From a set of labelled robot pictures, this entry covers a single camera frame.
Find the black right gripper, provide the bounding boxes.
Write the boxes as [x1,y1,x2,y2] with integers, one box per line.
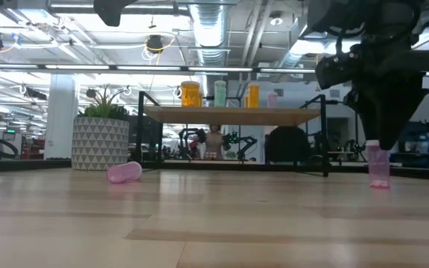
[343,35,429,151]

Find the large orange pill bottle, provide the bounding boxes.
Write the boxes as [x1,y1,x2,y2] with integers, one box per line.
[180,80,202,108]

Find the green bottle pastel tablets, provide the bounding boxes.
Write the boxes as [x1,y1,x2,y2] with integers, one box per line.
[214,80,228,108]

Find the wooden shelf black metal legs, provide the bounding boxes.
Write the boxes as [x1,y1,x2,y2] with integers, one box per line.
[134,90,331,179]

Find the black equipment cabinet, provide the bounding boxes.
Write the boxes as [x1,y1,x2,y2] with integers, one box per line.
[400,118,429,169]

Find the black office chair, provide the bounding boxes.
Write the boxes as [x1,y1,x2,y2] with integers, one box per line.
[266,125,311,164]

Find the long linear light bar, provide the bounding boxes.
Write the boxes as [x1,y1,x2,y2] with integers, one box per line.
[0,63,429,77]

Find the potted plant triangle-pattern pot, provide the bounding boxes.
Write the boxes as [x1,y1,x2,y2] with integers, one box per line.
[71,84,130,171]

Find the person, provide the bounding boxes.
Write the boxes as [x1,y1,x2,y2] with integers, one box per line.
[203,124,226,160]

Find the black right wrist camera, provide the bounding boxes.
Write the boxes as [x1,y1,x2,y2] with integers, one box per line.
[314,51,364,91]

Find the silver spiral air duct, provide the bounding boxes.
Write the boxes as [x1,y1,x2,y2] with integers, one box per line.
[187,2,232,109]

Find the silver slanted air duct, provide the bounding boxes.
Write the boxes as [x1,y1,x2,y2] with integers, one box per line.
[273,14,312,71]

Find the black rig frame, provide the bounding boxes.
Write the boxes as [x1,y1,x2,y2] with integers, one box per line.
[0,158,429,179]

